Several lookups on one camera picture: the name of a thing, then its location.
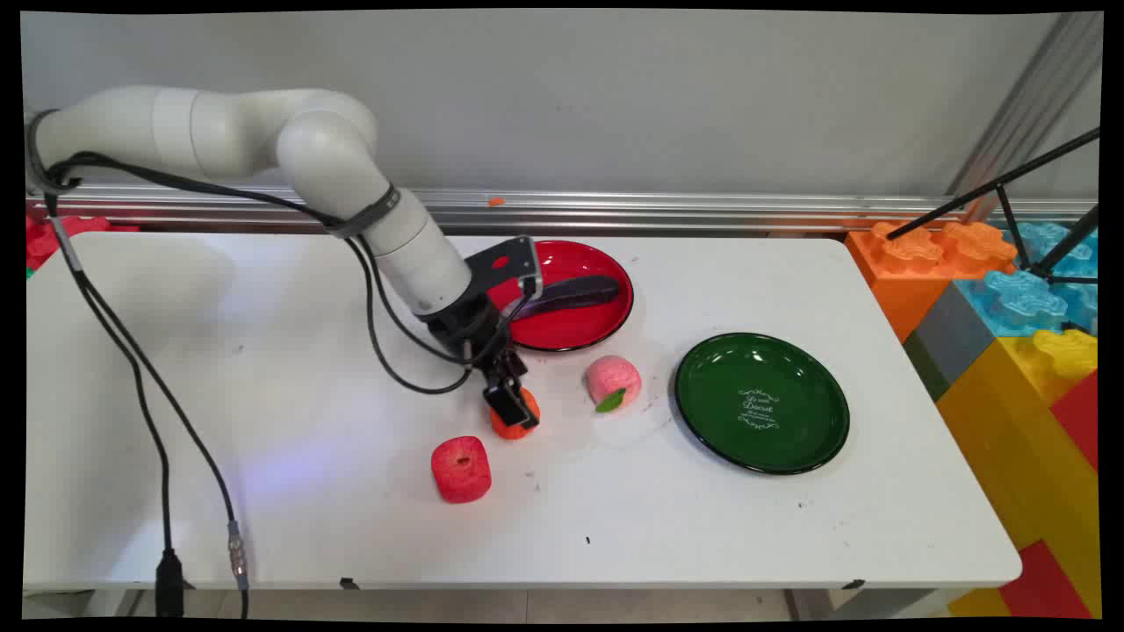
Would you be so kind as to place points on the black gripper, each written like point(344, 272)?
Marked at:
point(461, 326)

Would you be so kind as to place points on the purple toy eggplant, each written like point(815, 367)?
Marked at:
point(580, 291)

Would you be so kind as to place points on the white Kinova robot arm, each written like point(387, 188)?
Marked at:
point(325, 149)

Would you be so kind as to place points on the orange toy fruit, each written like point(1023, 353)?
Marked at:
point(518, 430)

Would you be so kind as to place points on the red toy apple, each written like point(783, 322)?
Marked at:
point(461, 470)

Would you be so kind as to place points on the red enamel plate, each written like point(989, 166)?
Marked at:
point(575, 329)

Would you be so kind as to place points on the pink toy peach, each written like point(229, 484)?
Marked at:
point(612, 376)

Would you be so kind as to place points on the green enamel plate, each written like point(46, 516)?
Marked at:
point(760, 404)

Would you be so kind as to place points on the orange building block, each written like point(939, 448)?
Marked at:
point(909, 272)

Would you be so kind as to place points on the grey building block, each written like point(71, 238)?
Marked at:
point(953, 338)

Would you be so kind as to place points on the red building block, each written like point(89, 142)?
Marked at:
point(1078, 421)
point(53, 237)
point(1049, 584)

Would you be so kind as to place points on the yellow building block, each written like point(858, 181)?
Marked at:
point(1019, 456)

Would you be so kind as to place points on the blue building block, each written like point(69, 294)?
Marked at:
point(1019, 298)

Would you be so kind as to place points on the black tripod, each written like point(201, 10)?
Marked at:
point(1045, 259)

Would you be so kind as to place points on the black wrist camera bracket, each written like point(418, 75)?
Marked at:
point(520, 259)

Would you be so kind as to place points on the aluminium rail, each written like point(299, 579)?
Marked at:
point(702, 211)

